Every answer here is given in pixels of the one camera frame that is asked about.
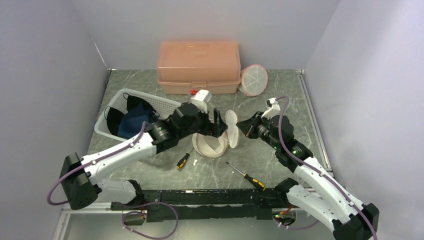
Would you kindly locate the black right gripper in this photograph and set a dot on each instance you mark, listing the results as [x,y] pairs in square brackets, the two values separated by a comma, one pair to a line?
[248,127]

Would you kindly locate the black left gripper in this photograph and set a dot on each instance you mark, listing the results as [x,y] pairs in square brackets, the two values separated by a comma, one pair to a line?
[219,126]

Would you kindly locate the white mesh laundry bag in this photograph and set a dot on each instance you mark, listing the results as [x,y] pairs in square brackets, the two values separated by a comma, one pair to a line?
[212,147]

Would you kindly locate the pink rimmed mesh bag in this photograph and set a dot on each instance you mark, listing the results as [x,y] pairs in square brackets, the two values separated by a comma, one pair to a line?
[253,80]

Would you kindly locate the navy blue bra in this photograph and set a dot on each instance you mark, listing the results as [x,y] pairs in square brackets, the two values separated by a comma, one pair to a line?
[132,122]

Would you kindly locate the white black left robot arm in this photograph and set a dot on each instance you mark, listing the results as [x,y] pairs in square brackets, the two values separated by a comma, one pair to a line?
[83,179]

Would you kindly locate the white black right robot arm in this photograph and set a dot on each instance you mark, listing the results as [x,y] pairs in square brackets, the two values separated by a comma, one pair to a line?
[347,217]

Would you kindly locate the black bra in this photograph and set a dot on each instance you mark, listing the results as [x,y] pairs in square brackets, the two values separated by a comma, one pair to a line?
[114,116]

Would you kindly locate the small yellow black screwdriver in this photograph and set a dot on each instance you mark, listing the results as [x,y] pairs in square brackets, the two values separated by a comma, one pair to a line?
[181,163]

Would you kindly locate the white plastic basket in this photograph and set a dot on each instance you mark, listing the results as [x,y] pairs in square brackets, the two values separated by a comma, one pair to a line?
[163,106]

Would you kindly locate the long yellow black screwdriver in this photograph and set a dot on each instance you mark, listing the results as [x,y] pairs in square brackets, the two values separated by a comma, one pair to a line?
[253,181]

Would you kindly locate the orange plastic storage box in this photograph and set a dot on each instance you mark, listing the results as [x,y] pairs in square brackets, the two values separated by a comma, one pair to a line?
[210,65]

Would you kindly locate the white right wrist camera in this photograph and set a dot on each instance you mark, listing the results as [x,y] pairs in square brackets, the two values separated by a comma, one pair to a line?
[273,108]

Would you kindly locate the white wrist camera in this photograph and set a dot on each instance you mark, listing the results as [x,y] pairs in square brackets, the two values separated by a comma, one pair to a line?
[273,108]
[200,98]

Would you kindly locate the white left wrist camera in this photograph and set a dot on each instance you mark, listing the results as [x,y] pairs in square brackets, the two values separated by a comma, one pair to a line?
[200,98]

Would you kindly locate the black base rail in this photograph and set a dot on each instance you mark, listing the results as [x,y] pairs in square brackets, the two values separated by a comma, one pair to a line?
[202,204]

